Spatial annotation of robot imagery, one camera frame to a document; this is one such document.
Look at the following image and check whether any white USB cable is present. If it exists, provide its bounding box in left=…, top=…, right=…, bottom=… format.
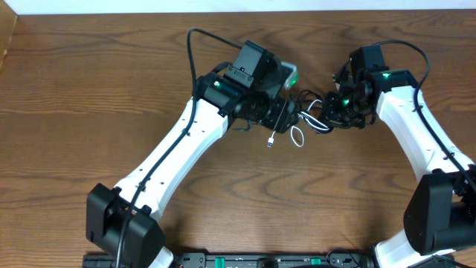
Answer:
left=266, top=98, right=332, bottom=148

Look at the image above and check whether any black USB cable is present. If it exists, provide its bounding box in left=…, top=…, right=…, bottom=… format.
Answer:
left=293, top=89, right=335, bottom=135

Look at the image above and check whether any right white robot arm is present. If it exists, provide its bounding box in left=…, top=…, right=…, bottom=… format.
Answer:
left=319, top=43, right=475, bottom=267

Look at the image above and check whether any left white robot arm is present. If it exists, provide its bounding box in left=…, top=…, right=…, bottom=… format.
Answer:
left=86, top=41, right=298, bottom=267

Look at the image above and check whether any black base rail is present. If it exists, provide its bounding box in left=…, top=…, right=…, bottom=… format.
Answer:
left=81, top=251, right=457, bottom=268

